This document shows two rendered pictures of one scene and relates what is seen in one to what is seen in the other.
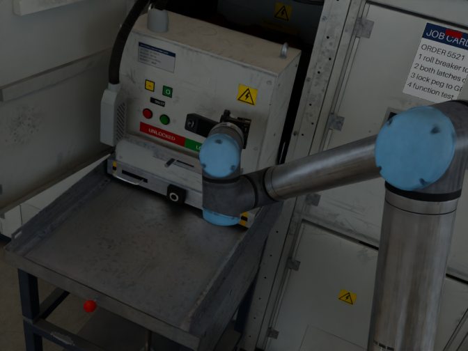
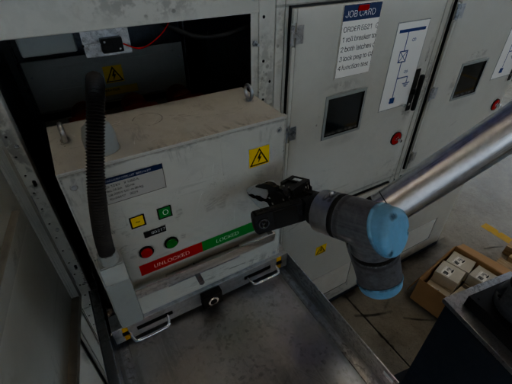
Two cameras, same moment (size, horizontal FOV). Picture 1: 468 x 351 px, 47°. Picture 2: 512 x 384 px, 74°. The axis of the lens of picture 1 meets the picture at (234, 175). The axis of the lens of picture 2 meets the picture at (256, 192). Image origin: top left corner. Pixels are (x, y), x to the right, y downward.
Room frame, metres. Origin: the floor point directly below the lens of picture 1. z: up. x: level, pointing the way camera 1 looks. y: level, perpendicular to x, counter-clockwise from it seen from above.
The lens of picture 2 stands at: (0.90, 0.52, 1.73)
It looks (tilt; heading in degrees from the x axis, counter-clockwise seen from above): 37 degrees down; 313
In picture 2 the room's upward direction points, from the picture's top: straight up
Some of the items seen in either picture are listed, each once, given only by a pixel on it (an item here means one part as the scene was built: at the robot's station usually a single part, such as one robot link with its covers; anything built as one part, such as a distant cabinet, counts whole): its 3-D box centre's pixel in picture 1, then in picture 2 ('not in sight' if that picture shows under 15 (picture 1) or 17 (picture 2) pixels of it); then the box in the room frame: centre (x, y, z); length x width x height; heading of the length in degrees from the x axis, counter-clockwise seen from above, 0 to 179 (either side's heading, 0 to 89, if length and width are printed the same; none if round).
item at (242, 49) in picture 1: (221, 92); (166, 177); (1.66, 0.10, 1.15); 0.51 x 0.50 x 0.48; 163
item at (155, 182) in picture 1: (181, 189); (206, 288); (1.43, 0.16, 0.90); 0.54 x 0.05 x 0.06; 73
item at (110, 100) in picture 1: (114, 115); (120, 286); (1.41, 0.39, 1.14); 0.08 x 0.05 x 0.17; 163
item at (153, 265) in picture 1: (159, 228); (226, 339); (1.30, 0.20, 0.82); 0.68 x 0.62 x 0.06; 163
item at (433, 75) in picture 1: (440, 66); (357, 41); (1.42, -0.49, 1.47); 0.15 x 0.01 x 0.21; 73
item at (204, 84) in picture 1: (186, 125); (200, 229); (1.41, 0.17, 1.15); 0.48 x 0.01 x 0.48; 73
